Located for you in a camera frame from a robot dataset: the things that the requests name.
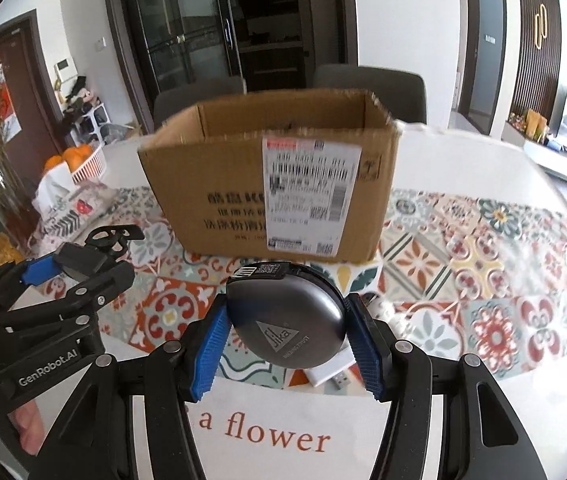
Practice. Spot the dark framed hallway door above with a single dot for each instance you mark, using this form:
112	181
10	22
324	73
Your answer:
486	45

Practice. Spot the white wall switch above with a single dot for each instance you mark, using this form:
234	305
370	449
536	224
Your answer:
99	45

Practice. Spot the dark grey dining chair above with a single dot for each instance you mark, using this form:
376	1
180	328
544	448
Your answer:
368	85
198	102

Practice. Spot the orange fruit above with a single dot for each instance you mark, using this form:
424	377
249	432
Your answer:
77	154
53	162

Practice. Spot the patterned tile table runner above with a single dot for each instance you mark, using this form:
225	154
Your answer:
463	270

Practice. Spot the brown cardboard box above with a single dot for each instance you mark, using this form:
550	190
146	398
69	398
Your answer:
203	170

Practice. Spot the gold loop wall lamp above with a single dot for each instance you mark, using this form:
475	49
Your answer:
541	25

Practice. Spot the white shoe rack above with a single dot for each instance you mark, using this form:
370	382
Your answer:
99	120

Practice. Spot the dark glass sliding door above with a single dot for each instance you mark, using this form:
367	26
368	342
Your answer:
203	30

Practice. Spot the yellow woven basket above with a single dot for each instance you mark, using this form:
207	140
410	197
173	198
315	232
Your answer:
1	260

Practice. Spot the white slatted fruit basket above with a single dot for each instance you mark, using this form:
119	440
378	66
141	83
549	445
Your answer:
91	162

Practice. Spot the white charger adapter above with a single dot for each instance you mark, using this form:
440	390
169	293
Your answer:
323	376

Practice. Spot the white wall intercom panel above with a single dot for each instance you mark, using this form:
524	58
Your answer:
63	68

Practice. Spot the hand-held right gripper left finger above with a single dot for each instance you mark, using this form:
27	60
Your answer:
211	355

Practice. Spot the floral cloth tissue pouch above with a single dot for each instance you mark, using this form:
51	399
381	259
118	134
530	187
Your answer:
68	205

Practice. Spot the brown entrance door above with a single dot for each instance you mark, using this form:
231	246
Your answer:
18	80

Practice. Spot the clear glass vase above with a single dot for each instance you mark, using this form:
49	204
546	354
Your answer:
6	195

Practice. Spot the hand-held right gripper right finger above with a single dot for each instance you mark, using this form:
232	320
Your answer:
368	350

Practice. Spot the person's left hand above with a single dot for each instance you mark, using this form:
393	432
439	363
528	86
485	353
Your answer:
31	422

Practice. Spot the dark slatted wall panel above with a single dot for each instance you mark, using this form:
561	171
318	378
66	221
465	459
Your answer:
526	60

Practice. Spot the white television cabinet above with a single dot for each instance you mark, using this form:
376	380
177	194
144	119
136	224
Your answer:
553	157

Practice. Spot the grey round case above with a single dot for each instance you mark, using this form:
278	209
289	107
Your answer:
283	320

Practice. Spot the orange gift bags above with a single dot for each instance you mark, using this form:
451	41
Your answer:
537	126

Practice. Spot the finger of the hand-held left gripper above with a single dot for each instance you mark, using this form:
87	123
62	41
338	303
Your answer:
98	285
38	271

